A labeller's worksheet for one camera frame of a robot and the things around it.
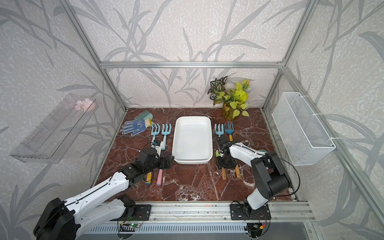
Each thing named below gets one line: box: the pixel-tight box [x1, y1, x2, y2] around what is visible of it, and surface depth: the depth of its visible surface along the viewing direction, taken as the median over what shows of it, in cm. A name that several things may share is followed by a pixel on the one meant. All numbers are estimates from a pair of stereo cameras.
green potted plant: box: [216, 79, 251, 121], surface depth 98 cm
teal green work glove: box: [134, 109, 153, 120], surface depth 118 cm
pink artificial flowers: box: [74, 98, 96, 113], surface depth 78 cm
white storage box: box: [172, 116, 214, 165], surface depth 101 cm
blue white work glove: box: [120, 118, 152, 136], surface depth 111 cm
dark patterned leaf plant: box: [207, 76, 228, 106], surface depth 106 cm
